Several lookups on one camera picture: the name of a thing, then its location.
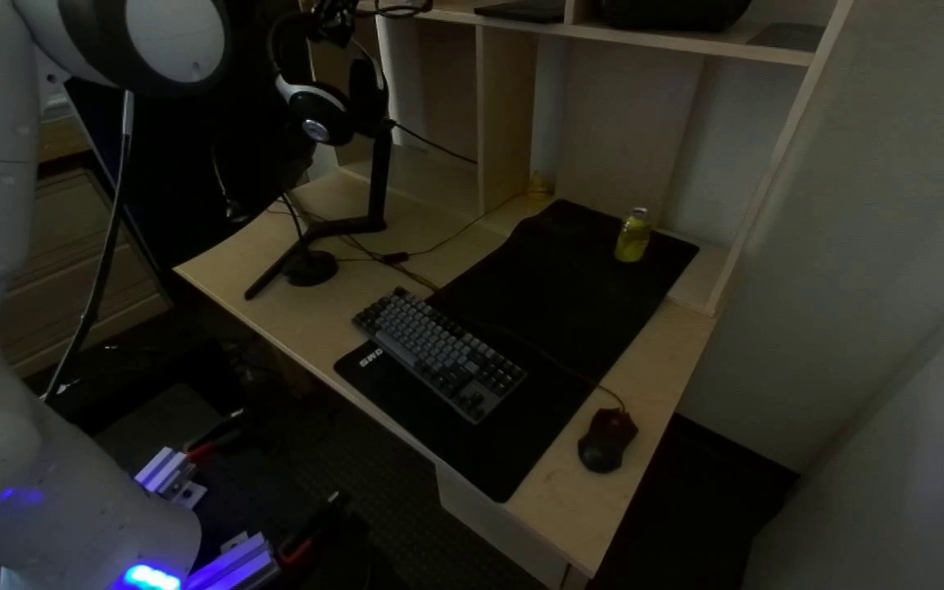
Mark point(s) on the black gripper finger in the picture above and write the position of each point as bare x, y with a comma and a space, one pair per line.
341, 21
315, 24

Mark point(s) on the black and silver headphones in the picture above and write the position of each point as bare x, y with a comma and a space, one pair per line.
318, 108

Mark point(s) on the black gooseneck desk lamp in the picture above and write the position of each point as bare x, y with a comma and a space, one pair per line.
311, 268

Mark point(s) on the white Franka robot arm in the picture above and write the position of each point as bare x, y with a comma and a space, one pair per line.
14, 328

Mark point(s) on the curved black computer monitor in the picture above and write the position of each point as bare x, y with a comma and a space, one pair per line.
197, 165

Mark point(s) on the light wooden shelf unit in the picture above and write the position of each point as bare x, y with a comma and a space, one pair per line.
505, 108

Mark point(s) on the black bag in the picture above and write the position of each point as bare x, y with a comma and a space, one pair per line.
669, 10

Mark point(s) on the large black desk mat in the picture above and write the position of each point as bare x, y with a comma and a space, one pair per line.
558, 274

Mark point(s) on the grey mechanical keyboard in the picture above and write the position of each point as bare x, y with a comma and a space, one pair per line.
443, 356

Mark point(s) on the brown wooden cabinet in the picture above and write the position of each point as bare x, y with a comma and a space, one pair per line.
79, 295

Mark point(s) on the small yellow bottle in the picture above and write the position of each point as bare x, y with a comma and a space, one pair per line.
635, 233

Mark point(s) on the white clamp block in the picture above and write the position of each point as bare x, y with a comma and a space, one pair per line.
165, 473
234, 563

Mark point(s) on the black and red mouse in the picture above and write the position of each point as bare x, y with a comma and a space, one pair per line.
604, 437

